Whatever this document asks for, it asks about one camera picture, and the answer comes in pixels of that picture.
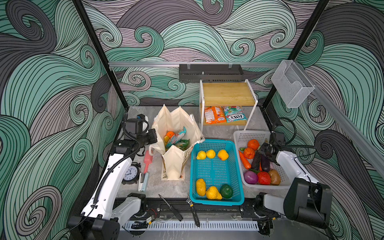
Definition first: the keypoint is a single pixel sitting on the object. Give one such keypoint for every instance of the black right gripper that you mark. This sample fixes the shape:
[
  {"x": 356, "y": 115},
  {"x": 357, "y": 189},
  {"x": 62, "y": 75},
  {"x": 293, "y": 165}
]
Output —
[{"x": 262, "y": 148}]

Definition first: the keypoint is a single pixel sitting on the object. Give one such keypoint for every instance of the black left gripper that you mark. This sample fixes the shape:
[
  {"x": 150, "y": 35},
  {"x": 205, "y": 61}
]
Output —
[{"x": 152, "y": 133}]

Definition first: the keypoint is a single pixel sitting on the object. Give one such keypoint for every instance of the dark green cucumber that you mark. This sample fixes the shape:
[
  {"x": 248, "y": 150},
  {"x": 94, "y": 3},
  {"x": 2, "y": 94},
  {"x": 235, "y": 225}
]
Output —
[{"x": 256, "y": 161}]

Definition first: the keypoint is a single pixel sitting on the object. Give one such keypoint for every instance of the orange tangerine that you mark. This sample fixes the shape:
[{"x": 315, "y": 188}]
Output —
[{"x": 170, "y": 134}]

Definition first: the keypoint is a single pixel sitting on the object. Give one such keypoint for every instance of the cream floral tote bag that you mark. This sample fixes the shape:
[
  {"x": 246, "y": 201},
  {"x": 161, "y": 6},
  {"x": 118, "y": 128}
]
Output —
[{"x": 173, "y": 158}]

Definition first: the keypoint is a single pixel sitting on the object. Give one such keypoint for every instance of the pink green candy bag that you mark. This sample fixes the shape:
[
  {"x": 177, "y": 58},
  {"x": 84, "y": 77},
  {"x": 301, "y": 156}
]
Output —
[{"x": 176, "y": 138}]

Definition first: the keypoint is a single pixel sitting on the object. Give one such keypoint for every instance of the yellow green candy bag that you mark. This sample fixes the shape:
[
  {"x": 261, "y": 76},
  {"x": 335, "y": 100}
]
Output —
[{"x": 182, "y": 144}]

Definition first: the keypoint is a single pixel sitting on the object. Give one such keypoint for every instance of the purple eggplant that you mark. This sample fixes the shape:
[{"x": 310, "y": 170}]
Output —
[{"x": 265, "y": 164}]

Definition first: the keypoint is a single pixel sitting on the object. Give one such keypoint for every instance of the yellow banana bunch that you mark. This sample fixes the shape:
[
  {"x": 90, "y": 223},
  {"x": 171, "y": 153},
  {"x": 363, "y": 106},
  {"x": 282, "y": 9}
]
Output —
[{"x": 166, "y": 139}]

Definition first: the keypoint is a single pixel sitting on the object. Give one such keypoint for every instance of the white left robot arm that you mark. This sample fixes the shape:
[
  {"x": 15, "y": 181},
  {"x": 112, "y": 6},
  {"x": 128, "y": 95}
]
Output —
[{"x": 100, "y": 219}]

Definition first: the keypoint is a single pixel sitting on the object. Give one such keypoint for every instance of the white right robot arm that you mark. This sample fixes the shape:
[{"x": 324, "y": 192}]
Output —
[{"x": 307, "y": 200}]

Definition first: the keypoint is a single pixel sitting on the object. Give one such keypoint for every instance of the teal Fox's candy bag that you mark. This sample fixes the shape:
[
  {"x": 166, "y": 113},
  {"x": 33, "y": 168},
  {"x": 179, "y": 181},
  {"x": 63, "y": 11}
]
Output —
[{"x": 234, "y": 114}]

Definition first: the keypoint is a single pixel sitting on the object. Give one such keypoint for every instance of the orange Fox's candy bag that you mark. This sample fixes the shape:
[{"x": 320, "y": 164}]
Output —
[{"x": 214, "y": 115}]

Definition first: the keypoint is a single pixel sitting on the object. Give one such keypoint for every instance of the orange tomato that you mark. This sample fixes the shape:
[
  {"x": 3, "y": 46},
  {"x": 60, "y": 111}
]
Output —
[{"x": 253, "y": 144}]

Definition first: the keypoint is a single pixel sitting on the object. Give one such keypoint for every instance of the red orange bell pepper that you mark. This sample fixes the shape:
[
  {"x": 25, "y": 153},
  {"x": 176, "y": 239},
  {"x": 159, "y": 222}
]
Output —
[{"x": 249, "y": 153}]

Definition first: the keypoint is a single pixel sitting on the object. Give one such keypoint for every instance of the white plastic basket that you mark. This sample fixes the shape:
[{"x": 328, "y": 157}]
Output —
[{"x": 241, "y": 139}]

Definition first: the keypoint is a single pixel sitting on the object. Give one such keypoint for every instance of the orange carrot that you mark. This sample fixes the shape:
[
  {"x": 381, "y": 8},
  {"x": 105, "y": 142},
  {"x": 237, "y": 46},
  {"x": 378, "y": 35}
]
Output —
[{"x": 244, "y": 161}]

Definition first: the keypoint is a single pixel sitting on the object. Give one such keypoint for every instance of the brown potato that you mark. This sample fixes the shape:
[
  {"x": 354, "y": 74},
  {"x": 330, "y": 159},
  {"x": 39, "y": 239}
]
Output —
[{"x": 275, "y": 177}]

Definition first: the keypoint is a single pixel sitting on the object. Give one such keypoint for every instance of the red tomato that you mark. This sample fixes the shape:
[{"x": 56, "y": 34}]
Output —
[{"x": 264, "y": 178}]

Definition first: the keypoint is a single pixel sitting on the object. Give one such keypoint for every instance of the black alarm clock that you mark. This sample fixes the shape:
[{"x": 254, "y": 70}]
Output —
[{"x": 132, "y": 174}]

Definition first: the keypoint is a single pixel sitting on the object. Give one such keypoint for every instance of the purple onion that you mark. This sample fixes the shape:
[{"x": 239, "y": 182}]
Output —
[{"x": 251, "y": 177}]

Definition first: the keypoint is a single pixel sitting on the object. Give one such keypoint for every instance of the yellow orange peach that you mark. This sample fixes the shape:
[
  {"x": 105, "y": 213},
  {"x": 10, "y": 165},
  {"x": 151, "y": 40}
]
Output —
[{"x": 223, "y": 155}]

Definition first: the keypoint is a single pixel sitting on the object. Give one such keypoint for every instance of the white wooden shelf rack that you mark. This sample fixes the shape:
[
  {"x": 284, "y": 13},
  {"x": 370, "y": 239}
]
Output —
[{"x": 227, "y": 94}]

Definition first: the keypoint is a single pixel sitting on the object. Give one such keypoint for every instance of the yellow lemon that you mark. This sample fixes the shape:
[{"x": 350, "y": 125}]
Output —
[
  {"x": 201, "y": 155},
  {"x": 210, "y": 154}
]

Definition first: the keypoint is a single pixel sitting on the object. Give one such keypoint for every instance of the green avocado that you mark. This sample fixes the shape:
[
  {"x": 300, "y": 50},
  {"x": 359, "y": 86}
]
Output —
[{"x": 226, "y": 191}]

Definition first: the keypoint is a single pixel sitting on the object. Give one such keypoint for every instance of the teal plastic basket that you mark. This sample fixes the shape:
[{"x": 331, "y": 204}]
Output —
[{"x": 216, "y": 173}]

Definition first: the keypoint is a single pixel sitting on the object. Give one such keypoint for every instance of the large yellow pear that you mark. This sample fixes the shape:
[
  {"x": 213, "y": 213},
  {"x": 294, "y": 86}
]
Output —
[{"x": 213, "y": 193}]

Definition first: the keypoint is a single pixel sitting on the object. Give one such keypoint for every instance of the yellow starfruit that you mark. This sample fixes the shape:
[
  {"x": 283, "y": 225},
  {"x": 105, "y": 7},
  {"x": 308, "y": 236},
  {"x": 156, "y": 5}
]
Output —
[{"x": 201, "y": 187}]

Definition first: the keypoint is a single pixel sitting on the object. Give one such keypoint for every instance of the black adjustable wrench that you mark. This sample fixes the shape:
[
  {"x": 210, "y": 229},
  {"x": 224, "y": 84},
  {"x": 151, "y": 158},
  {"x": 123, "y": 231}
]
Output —
[{"x": 194, "y": 212}]

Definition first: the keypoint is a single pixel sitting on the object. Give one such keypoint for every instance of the pink handled brush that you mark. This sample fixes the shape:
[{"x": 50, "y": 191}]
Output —
[{"x": 144, "y": 177}]

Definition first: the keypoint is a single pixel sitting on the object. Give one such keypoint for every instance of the clear acrylic wall holder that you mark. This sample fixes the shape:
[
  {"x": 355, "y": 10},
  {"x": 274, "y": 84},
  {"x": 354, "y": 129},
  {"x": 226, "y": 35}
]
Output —
[{"x": 293, "y": 83}]

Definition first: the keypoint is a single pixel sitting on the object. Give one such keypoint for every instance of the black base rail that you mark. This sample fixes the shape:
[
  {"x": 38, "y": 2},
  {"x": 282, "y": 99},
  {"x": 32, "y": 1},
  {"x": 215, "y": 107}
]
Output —
[{"x": 159, "y": 209}]

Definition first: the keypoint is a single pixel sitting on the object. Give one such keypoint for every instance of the white slotted cable duct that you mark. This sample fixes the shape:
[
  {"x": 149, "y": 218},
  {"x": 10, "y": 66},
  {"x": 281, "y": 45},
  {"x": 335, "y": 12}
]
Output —
[{"x": 247, "y": 226}]

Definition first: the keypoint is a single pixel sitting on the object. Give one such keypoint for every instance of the black wall tray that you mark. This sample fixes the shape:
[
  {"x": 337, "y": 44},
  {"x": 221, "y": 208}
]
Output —
[{"x": 210, "y": 73}]

